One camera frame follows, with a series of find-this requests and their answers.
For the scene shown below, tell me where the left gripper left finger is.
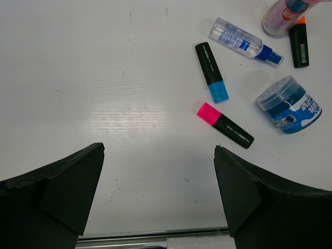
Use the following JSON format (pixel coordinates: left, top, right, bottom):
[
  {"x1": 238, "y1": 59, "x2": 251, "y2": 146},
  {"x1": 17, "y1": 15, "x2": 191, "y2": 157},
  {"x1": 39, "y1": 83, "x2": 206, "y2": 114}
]
[{"x1": 1, "y1": 143, "x2": 104, "y2": 248}]

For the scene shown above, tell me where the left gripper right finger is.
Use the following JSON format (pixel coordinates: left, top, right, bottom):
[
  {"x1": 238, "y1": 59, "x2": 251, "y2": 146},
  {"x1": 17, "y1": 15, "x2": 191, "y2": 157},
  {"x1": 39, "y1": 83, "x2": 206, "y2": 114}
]
[{"x1": 214, "y1": 146, "x2": 331, "y2": 248}]

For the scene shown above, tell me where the pink cap highlighter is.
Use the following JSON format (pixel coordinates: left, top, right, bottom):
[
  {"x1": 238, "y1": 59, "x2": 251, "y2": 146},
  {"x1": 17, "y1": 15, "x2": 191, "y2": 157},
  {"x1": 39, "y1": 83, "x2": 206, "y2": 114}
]
[{"x1": 197, "y1": 103, "x2": 254, "y2": 149}]

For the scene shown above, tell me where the blue cleaning gel jar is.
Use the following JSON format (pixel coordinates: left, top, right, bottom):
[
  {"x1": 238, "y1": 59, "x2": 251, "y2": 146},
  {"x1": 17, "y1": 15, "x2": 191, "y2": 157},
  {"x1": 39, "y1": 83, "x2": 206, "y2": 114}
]
[{"x1": 256, "y1": 75, "x2": 322, "y2": 134}]

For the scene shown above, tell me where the blue cap highlighter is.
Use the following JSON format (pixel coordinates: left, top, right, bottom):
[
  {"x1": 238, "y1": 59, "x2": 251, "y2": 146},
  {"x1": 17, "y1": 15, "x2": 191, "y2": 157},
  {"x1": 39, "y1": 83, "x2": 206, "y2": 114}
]
[{"x1": 195, "y1": 42, "x2": 229, "y2": 103}]

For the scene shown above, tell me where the orange cap highlighter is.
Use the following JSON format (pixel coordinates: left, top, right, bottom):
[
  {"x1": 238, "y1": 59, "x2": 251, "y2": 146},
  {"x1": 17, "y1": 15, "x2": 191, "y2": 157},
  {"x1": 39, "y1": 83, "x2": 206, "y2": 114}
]
[{"x1": 288, "y1": 16, "x2": 309, "y2": 68}]

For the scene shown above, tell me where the clear blue spray bottle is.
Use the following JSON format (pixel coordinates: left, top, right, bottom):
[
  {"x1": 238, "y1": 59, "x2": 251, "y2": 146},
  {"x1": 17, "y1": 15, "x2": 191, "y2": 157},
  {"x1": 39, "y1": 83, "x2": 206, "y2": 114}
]
[{"x1": 209, "y1": 18, "x2": 283, "y2": 66}]

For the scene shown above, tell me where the pink glue bottle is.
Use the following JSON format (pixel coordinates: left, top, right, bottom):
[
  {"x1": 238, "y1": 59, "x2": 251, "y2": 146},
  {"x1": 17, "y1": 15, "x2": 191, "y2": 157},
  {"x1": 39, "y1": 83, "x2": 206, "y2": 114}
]
[{"x1": 261, "y1": 0, "x2": 321, "y2": 36}]

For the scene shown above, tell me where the metal table rail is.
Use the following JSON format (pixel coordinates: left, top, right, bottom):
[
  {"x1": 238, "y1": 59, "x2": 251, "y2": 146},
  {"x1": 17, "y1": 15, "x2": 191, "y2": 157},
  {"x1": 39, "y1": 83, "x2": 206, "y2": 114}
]
[{"x1": 75, "y1": 228, "x2": 236, "y2": 248}]

